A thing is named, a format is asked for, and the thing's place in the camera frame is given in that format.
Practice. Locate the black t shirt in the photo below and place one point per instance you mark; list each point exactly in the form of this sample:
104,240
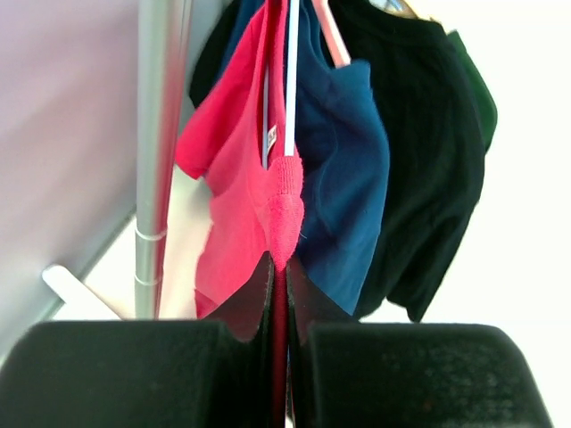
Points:
436,150

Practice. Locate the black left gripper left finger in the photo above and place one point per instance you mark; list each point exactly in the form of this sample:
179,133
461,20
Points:
213,372

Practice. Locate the pink t shirt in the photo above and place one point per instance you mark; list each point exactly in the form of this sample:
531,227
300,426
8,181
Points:
236,142

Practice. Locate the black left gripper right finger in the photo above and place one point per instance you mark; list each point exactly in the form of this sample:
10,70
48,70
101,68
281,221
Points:
345,373

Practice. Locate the blue t shirt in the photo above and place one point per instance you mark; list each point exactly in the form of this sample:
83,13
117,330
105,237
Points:
345,156

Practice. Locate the light blue wire hanger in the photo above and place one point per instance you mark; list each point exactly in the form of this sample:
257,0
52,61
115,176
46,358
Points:
290,88

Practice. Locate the silver clothes rack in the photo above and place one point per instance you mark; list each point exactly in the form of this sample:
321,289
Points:
162,28

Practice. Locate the pink plastic hanger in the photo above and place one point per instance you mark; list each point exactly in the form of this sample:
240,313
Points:
331,34

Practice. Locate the dark green t shirt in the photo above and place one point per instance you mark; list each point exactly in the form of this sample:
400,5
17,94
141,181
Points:
485,104

